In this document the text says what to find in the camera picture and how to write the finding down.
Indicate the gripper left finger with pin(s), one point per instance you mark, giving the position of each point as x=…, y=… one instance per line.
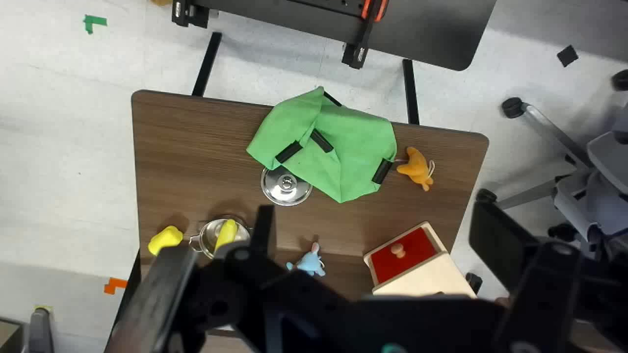
x=230, y=294

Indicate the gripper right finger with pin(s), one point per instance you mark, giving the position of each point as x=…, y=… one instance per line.
x=549, y=274

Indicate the small steel pot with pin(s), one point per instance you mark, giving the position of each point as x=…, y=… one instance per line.
x=208, y=240

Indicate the yellow toy banana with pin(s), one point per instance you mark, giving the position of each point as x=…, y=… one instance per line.
x=226, y=234

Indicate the blue plush toy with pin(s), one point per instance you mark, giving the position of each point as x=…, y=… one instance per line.
x=309, y=262

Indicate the yellow toy block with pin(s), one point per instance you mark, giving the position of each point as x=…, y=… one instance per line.
x=165, y=239

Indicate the grey office chair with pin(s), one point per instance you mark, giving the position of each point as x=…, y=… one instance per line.
x=588, y=186

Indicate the steel pot lid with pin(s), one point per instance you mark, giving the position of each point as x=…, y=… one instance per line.
x=286, y=187

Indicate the wooden box with red lid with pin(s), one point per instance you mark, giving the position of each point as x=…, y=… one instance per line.
x=422, y=264

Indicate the orange plush toy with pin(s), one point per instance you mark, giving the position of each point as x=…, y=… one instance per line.
x=416, y=168

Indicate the black table with rails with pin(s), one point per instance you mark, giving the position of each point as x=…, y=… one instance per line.
x=431, y=29

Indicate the orange clamp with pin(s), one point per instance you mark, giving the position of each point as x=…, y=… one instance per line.
x=375, y=9

